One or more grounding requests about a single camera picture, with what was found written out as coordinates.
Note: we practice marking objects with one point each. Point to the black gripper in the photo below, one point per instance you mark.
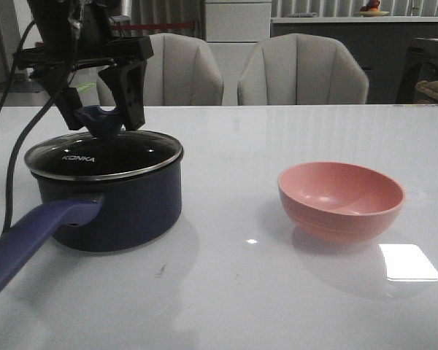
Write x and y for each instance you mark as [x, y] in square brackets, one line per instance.
[81, 31]

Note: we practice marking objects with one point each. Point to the glass lid blue knob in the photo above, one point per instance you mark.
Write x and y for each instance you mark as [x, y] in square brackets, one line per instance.
[104, 152]

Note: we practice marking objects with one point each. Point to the pink bowl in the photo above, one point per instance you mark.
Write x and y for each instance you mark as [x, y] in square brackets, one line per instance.
[340, 202]

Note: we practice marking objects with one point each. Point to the left beige chair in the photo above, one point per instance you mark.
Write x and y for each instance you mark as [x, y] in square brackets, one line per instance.
[182, 72]

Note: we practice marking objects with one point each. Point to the beige chair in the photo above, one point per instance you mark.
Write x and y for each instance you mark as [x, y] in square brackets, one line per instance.
[301, 69]
[182, 72]

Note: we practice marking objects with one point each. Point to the dark blue saucepan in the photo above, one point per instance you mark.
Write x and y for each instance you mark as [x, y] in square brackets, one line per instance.
[93, 217]

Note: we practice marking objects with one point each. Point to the white cabinet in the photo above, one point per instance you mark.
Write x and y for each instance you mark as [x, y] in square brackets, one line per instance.
[232, 28]

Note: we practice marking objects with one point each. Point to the right beige chair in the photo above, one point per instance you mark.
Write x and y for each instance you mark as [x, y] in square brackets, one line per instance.
[301, 69]

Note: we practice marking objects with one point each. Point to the fruit plate on counter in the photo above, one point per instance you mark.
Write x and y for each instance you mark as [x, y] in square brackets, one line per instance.
[372, 9]

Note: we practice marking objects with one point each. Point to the dark counter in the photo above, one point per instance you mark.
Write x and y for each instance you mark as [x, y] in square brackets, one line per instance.
[395, 52]

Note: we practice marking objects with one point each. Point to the olive cushion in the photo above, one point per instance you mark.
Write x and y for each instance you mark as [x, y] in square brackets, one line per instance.
[426, 92]

